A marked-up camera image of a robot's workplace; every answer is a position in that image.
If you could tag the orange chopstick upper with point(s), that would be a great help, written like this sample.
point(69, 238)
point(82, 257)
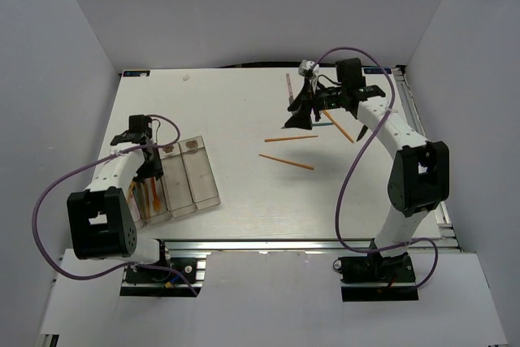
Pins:
point(280, 139)

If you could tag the orange chopstick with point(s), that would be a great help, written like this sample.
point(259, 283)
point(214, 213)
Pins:
point(280, 139)
point(288, 162)

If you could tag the small orange plastic fork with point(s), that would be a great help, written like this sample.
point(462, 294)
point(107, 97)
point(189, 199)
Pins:
point(156, 200)

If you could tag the black plastic knife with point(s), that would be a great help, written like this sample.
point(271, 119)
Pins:
point(362, 133)

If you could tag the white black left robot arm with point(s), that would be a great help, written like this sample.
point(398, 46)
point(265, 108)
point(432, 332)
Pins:
point(100, 219)

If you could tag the orange plastic spoon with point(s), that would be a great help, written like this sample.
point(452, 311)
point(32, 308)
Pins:
point(130, 191)

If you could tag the orange chopstick lower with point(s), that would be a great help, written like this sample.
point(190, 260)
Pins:
point(288, 162)

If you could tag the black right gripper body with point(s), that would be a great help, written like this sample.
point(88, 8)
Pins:
point(330, 97)

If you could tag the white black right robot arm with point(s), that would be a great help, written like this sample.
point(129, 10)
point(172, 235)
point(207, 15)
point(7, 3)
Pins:
point(419, 179)

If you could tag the blue corner label left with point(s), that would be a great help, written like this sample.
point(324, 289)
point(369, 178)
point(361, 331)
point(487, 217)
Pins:
point(136, 73)

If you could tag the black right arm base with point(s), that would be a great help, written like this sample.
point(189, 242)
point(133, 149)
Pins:
point(372, 278)

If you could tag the blue corner label right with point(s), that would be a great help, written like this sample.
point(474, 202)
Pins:
point(377, 70)

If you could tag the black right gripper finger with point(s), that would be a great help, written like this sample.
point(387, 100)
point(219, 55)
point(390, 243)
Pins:
point(301, 115)
point(305, 95)

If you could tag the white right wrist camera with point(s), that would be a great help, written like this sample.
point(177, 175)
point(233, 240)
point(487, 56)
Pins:
point(310, 71)

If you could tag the orange plastic knife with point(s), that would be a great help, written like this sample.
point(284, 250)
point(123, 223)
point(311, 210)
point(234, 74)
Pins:
point(337, 125)

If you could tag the blue corner label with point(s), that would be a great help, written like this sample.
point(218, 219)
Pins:
point(377, 70)
point(136, 73)

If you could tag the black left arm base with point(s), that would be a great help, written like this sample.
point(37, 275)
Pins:
point(176, 274)

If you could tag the aluminium rail frame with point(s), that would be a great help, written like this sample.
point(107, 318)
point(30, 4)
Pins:
point(102, 224)

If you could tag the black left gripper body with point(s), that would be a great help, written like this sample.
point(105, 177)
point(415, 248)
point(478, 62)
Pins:
point(151, 167)

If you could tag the pink handled metal knife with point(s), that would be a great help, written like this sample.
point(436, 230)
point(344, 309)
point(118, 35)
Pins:
point(290, 88)

